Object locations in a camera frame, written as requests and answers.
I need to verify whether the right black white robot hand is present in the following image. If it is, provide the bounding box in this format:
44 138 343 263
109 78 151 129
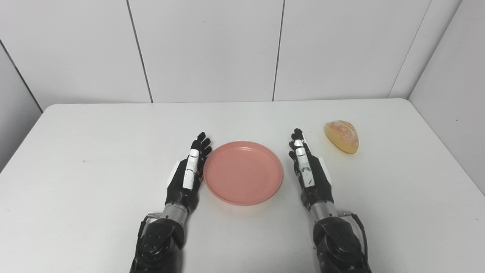
288 128 335 210

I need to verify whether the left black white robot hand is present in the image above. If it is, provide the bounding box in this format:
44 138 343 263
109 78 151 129
165 132 213 212

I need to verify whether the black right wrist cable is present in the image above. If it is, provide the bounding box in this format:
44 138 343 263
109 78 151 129
336 211 369 262

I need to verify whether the golden bread roll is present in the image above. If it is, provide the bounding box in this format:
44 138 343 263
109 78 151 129
324 120 359 154

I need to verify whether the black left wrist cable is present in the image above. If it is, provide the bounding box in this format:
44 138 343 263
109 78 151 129
136 213 163 243

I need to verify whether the pink round plate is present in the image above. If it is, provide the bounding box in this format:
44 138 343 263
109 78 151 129
203 141 284 206

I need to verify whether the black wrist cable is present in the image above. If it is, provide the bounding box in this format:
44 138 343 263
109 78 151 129
136 213 163 243
336 211 369 262

